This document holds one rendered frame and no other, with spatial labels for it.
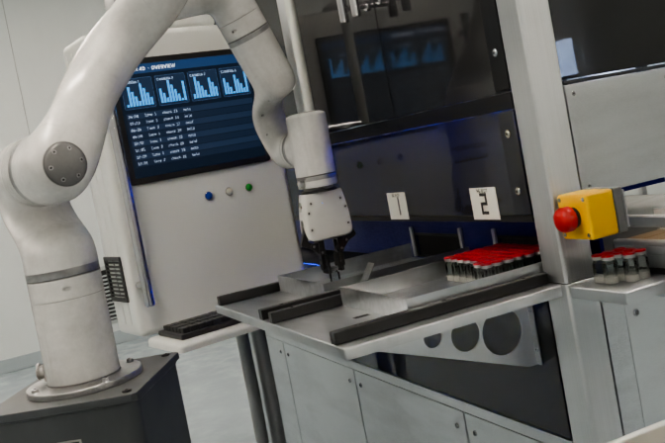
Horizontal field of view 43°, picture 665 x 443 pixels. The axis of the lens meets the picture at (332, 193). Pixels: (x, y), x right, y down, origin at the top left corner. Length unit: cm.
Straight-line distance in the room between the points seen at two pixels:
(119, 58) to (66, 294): 41
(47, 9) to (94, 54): 538
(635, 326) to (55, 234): 98
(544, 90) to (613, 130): 15
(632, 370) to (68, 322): 94
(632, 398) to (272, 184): 116
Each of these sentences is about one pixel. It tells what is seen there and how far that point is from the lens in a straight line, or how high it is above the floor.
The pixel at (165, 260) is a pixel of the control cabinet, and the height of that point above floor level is 97.
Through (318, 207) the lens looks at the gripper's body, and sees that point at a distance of 175.
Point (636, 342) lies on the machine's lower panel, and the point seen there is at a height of 75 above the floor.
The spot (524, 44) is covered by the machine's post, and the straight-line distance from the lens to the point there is 143.
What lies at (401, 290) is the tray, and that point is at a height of 88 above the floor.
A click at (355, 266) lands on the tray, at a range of 198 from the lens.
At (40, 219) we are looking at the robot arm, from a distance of 151.
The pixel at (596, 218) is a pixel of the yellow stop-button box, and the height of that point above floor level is 99.
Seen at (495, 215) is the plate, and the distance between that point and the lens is 157.
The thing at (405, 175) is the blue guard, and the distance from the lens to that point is 183.
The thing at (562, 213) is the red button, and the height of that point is 101.
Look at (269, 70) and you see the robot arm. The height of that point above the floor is 134.
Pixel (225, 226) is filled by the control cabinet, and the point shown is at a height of 102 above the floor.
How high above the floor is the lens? 117
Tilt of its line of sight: 3 degrees down
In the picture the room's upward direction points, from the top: 11 degrees counter-clockwise
